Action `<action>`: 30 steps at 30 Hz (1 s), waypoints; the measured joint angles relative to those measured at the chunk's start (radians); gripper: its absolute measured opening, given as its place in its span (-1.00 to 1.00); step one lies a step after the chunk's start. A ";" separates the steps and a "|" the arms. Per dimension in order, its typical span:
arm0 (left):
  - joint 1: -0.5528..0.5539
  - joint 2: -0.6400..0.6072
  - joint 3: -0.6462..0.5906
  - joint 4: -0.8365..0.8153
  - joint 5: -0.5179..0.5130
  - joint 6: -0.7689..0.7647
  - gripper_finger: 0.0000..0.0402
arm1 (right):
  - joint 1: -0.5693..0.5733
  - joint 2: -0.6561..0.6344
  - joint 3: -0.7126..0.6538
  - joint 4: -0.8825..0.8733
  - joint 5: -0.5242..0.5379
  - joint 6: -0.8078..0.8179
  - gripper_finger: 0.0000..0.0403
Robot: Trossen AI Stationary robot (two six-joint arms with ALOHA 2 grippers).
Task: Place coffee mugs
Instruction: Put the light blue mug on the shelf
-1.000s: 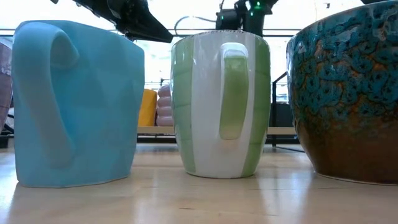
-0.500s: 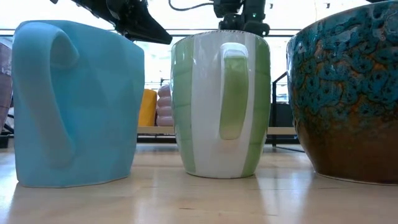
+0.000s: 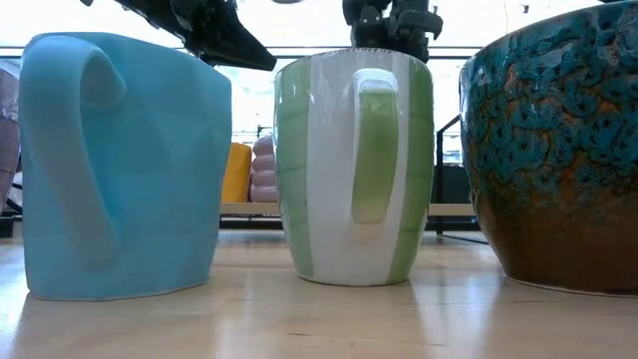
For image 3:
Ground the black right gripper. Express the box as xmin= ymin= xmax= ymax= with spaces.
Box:
xmin=341 ymin=0 xmax=445 ymax=65

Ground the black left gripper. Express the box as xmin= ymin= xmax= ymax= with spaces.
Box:
xmin=79 ymin=0 xmax=278 ymax=72

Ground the yellow mug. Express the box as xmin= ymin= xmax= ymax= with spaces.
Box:
xmin=221 ymin=142 xmax=253 ymax=203

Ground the blue faceted mug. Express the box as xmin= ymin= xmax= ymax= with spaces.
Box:
xmin=18 ymin=32 xmax=233 ymax=302

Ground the purple ribbed mug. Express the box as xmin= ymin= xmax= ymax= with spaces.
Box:
xmin=248 ymin=134 xmax=279 ymax=203

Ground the green white striped mug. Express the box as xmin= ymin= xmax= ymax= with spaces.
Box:
xmin=272 ymin=47 xmax=436 ymax=288

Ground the teal brown glazed mug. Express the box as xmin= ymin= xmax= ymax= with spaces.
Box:
xmin=458 ymin=0 xmax=638 ymax=298

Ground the black shelf side rail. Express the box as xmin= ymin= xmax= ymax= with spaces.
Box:
xmin=435 ymin=114 xmax=463 ymax=235

